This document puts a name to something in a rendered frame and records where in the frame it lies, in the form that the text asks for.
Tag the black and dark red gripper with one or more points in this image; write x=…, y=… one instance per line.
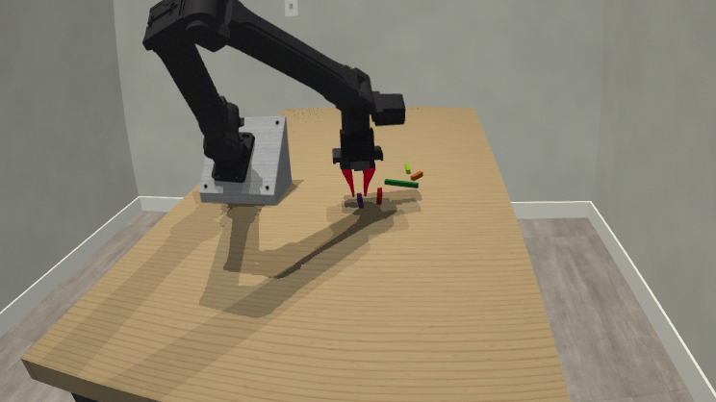
x=345, y=165

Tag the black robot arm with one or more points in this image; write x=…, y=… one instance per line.
x=209, y=24

